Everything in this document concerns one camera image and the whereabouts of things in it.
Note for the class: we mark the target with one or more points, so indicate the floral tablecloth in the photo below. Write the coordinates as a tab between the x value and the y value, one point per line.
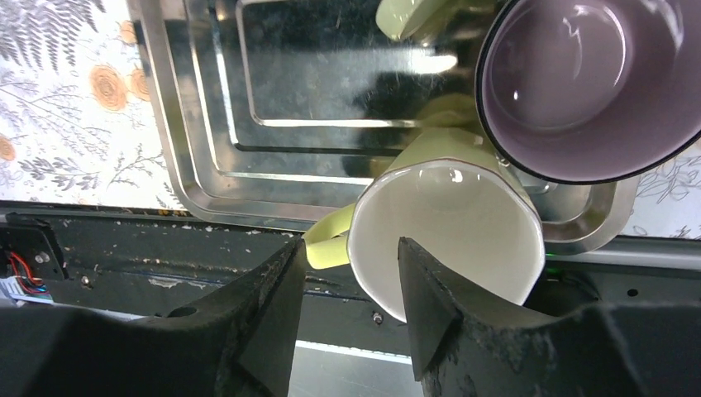
77	125

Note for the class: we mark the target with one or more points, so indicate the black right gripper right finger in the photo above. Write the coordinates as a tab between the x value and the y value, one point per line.
467	341

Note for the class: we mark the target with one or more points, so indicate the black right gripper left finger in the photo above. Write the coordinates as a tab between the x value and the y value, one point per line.
239	340

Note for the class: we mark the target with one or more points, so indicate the metal tray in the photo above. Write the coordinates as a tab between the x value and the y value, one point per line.
275	113

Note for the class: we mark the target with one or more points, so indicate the light green mug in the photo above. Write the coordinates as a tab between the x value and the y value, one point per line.
398	19

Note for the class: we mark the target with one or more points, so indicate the green mug white inside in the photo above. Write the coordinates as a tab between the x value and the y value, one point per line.
449	193

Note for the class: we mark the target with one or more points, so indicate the purple grey mug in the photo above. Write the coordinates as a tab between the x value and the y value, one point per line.
588	92

